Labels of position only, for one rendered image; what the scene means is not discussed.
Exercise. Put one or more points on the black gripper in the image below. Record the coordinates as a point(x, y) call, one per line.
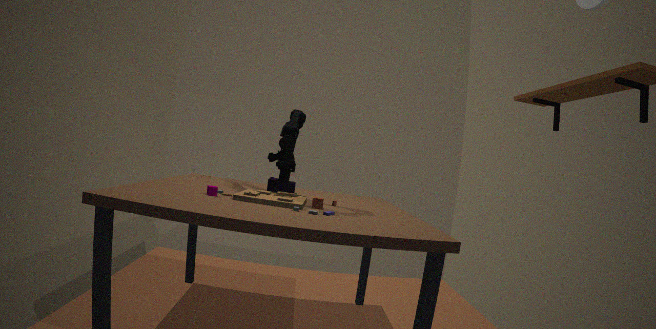
point(284, 163)

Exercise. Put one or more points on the magenta cube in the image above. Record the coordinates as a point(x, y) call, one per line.
point(212, 190)

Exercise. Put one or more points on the tan puzzle board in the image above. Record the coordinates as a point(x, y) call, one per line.
point(287, 200)

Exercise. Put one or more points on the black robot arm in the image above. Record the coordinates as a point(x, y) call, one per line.
point(290, 133)

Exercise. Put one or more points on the orange-brown cube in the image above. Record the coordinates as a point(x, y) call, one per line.
point(317, 203)

